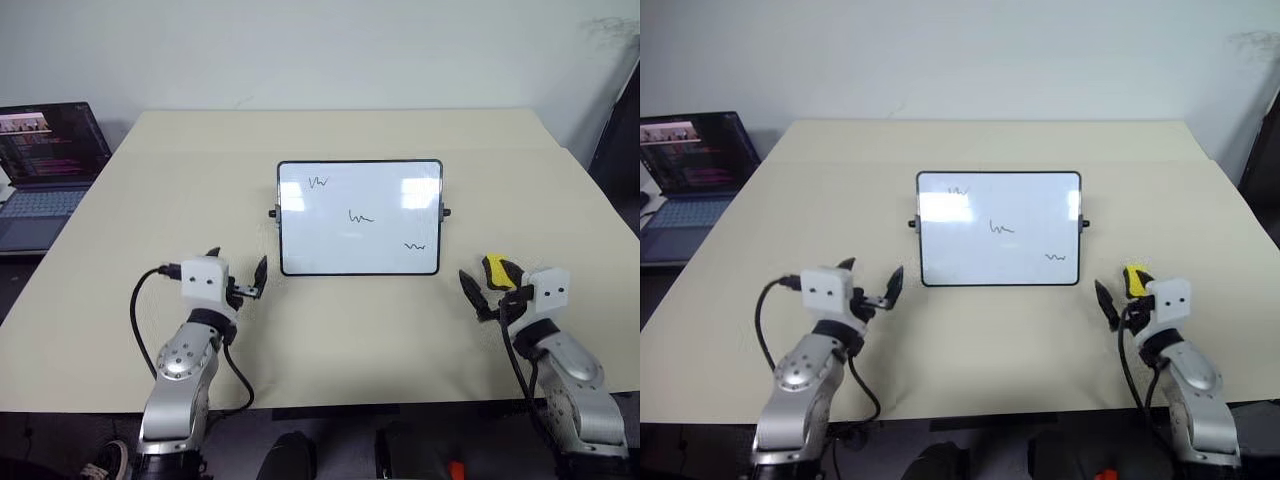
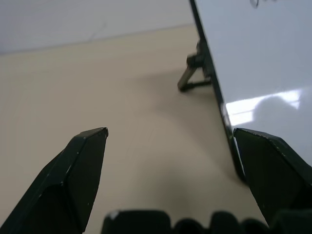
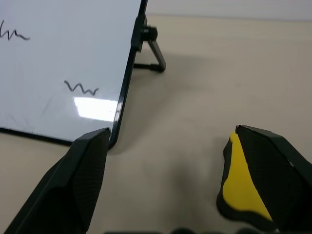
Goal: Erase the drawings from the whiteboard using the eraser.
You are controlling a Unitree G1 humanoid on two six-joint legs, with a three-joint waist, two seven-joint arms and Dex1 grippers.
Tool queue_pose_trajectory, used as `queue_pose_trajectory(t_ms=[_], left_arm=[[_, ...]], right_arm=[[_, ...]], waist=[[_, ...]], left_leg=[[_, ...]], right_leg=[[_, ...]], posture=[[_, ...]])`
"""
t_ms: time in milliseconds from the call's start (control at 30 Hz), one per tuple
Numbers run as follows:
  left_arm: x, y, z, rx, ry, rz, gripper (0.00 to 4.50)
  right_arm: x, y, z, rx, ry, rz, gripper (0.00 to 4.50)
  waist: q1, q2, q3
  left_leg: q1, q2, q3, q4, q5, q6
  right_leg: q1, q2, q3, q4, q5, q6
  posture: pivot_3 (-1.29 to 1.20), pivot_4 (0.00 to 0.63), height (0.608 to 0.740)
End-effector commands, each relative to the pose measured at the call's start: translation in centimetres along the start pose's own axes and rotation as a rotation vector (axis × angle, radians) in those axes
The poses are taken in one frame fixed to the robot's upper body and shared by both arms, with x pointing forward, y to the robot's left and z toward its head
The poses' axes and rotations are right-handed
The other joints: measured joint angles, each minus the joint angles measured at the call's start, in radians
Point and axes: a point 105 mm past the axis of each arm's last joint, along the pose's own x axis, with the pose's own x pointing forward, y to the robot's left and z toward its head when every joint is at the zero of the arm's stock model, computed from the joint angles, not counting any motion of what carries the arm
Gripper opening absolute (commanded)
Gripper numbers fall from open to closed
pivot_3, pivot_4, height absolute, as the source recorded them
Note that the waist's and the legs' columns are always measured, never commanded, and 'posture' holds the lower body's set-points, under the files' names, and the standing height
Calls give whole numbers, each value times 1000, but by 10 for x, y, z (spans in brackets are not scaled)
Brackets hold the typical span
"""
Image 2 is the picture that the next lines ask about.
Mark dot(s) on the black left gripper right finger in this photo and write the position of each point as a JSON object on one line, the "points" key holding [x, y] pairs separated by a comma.
{"points": [[273, 175]]}

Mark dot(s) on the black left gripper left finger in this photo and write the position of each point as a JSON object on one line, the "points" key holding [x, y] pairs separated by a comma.
{"points": [[73, 175]]}

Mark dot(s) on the black-framed whiteboard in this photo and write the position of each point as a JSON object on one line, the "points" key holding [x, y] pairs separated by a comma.
{"points": [[258, 61]]}

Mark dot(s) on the black board stand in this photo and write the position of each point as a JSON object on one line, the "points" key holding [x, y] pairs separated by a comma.
{"points": [[192, 70]]}

